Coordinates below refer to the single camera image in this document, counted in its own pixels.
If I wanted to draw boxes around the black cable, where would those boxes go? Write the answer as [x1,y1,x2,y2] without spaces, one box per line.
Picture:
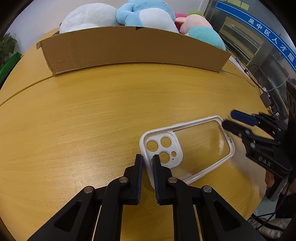
[235,58,269,98]

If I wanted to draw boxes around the white paper card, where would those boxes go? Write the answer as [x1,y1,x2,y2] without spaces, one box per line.
[229,56,247,75]

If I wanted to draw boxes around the blue plush bear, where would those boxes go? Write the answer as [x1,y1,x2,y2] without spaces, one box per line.
[115,0,179,33]

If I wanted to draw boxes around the pink plush toy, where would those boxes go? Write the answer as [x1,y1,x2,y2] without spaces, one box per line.
[175,13,187,31]

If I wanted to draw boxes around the brown cardboard tray box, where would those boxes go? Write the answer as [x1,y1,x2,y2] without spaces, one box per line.
[36,26,231,75]

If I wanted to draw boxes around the white clear phone case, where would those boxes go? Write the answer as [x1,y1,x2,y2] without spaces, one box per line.
[139,115,235,184]

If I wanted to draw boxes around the yellow sticky notes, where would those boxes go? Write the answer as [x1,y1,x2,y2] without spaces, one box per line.
[226,0,249,11]

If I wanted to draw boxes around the white plush toy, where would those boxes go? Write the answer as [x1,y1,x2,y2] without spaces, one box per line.
[59,3,120,34]

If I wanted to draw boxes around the pink pig plush teal shirt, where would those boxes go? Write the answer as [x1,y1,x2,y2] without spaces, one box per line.
[179,14,226,51]

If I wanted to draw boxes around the green covered side table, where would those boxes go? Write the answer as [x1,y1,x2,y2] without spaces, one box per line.
[0,52,22,83]

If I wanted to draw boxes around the green potted plant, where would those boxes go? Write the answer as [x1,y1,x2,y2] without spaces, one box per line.
[0,33,17,67]

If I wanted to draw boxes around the blue banner with characters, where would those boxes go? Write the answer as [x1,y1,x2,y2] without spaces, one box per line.
[216,1,295,71]

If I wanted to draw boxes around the black power adapter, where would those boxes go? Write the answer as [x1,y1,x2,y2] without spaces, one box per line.
[260,92,272,108]

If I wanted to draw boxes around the person's hand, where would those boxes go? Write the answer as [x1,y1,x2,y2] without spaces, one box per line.
[265,171,275,188]

